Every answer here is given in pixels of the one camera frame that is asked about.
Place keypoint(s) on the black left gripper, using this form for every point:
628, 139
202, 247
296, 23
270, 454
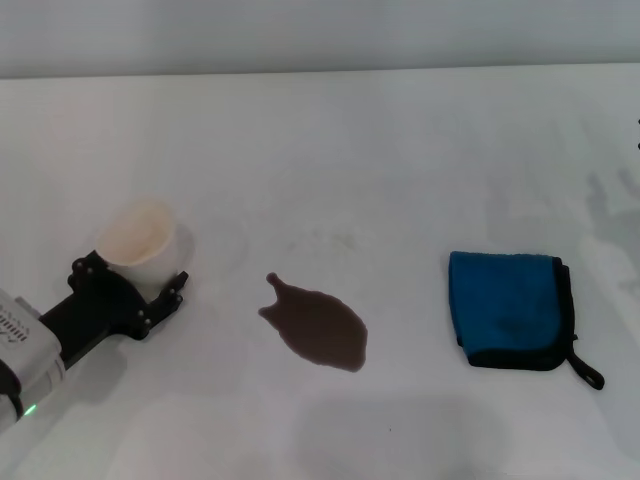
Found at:
95, 310

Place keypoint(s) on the white paper cup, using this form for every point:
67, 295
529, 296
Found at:
145, 250

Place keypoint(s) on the blue rag with black trim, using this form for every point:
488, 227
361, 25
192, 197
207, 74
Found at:
505, 310

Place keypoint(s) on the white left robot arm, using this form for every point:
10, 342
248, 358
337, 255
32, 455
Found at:
20, 395

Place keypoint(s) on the dark brown liquid stain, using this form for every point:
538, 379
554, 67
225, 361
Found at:
322, 330

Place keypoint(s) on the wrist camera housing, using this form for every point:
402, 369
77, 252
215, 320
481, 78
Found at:
22, 330

